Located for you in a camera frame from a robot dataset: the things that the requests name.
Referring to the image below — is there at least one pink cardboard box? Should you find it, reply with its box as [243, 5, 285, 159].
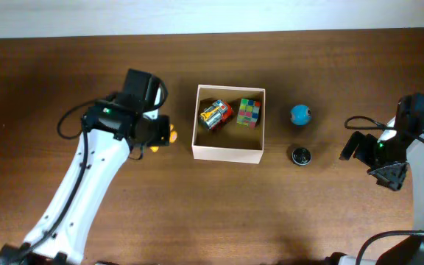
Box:
[191, 85, 266, 164]

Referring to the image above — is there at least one multicolour puzzle cube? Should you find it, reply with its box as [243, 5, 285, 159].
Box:
[237, 99, 261, 128]

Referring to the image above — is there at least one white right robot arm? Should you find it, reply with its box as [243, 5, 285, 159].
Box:
[324, 110, 424, 265]

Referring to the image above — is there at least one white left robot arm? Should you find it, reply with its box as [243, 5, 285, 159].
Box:
[0, 96, 171, 264]

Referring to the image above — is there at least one yellow toy animal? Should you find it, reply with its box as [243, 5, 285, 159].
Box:
[150, 124, 178, 152]

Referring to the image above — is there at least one round black tin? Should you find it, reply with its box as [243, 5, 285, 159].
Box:
[291, 147, 312, 166]

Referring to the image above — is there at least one blue toy ball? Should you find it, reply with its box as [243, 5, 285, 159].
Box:
[290, 105, 311, 126]

